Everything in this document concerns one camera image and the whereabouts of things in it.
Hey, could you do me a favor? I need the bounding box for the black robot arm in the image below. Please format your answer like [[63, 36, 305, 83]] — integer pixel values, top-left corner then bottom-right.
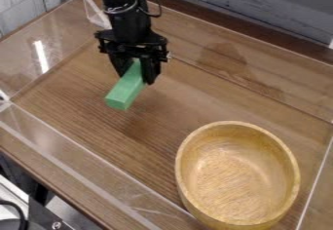
[[95, 0, 169, 85]]

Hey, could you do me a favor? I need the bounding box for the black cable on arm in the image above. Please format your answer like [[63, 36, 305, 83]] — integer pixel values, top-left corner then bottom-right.
[[137, 0, 165, 19]]

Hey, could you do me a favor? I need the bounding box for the clear acrylic corner bracket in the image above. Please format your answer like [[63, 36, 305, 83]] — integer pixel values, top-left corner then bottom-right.
[[83, 0, 112, 29]]

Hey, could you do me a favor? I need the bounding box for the brown wooden bowl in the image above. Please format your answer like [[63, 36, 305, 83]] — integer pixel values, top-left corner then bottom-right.
[[174, 121, 301, 230]]

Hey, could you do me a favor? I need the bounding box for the green rectangular block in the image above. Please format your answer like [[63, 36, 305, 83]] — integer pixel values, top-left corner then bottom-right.
[[106, 59, 146, 110]]

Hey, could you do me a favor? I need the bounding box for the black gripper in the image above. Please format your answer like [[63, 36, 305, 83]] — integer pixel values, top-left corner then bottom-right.
[[95, 6, 169, 85]]

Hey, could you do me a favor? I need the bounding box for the black cable bottom left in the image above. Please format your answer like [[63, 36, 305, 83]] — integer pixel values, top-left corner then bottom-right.
[[0, 200, 28, 230]]

